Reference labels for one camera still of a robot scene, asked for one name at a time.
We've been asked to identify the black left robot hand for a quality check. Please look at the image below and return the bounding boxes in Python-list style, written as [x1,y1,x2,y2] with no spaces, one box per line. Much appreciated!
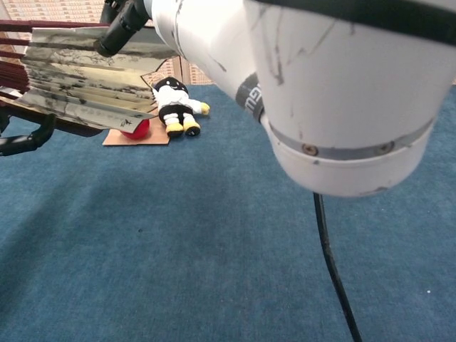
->
[0,105,57,158]

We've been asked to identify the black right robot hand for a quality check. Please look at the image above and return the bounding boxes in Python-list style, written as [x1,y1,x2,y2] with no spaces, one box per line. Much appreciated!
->
[93,0,149,58]

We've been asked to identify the folding paper fan red ribs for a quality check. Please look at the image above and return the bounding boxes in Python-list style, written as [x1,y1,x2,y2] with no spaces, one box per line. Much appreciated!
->
[0,19,179,138]

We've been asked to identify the black white plush doll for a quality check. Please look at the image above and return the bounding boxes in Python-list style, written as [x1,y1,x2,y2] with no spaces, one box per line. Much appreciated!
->
[150,76,211,139]

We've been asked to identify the red apple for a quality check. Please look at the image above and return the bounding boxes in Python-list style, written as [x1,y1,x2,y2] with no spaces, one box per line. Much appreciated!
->
[119,118,151,140]

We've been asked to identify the brown cardboard sheet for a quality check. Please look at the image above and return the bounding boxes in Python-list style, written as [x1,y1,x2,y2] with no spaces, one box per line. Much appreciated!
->
[102,105,172,147]

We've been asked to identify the black cable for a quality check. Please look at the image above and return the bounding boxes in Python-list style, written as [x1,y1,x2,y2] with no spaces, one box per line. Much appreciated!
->
[312,191,363,342]

